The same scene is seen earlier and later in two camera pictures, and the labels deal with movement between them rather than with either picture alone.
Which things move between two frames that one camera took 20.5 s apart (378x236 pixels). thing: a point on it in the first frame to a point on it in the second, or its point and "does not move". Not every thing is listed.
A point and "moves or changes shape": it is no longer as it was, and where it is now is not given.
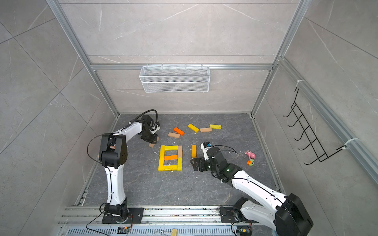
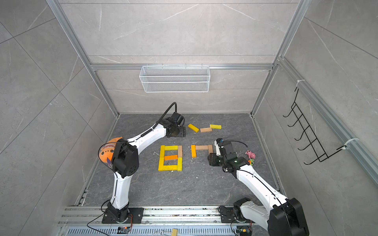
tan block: (180, 151) does not move
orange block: (171, 157) does not move
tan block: (174, 135) moves or changes shape
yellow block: (162, 153) does not move
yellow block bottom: (161, 164) does not move
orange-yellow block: (194, 151) does not move
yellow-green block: (179, 166) does not move
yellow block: (170, 167) does not move
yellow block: (171, 148) does not move
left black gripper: (153, 140) to (183, 132)
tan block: (152, 145) moves or changes shape
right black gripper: (198, 160) to (213, 159)
